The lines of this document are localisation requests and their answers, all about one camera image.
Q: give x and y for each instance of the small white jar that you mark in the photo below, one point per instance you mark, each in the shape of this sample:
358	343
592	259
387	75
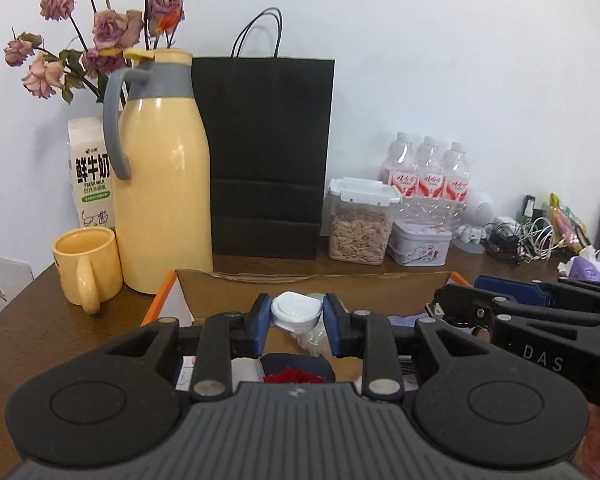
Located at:
295	313

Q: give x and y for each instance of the clear seed container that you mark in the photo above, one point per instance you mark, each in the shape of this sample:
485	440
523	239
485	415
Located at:
361	221

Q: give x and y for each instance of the yellow thermos jug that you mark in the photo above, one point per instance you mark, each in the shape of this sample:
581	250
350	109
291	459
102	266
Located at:
160	161

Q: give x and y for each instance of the white toy robot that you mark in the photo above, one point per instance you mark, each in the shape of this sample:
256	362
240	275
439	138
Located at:
477	215

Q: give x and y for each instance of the black paper bag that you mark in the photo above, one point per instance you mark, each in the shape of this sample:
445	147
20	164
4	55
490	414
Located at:
267	122

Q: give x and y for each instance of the navy blue pouch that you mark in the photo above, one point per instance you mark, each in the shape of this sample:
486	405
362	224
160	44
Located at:
273	363

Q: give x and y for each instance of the water bottle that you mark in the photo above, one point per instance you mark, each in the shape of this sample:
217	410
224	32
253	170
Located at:
430	179
399	168
456	171

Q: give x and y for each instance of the white milk carton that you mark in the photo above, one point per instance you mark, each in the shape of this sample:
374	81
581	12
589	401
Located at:
90	173

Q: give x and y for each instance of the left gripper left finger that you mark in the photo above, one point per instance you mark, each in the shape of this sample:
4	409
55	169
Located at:
226	336

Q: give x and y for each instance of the red cardboard box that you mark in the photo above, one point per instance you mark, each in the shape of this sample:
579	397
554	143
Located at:
191	297

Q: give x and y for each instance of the water bottle middle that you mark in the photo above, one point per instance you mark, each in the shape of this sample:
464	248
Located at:
430	179

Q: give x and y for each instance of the purple knit cloth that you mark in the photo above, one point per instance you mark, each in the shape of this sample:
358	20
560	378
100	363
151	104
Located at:
407	320

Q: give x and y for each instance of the red rose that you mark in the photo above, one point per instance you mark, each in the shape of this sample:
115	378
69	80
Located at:
296	375

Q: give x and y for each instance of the colourful snack packets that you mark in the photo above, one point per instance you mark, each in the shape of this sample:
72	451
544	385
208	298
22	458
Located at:
569	231

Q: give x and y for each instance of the yellow ceramic mug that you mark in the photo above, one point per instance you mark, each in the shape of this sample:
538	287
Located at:
88	264

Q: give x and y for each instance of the water bottle left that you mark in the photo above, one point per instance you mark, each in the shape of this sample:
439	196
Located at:
399	168

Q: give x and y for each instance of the water bottle right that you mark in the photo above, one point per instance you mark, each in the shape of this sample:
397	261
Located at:
456	171

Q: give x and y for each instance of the white plastic bottle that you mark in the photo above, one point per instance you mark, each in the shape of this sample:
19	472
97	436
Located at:
240	370

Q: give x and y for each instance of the dried pink flower bouquet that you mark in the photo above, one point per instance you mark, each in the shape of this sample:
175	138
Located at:
100	36

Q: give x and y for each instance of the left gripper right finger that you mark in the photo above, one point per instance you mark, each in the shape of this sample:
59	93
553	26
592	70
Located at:
369	337

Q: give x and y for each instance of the pale green shower pouf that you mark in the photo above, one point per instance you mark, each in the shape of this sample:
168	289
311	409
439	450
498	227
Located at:
315	342

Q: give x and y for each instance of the purple tissue pack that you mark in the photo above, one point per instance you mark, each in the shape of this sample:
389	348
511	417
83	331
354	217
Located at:
580	268

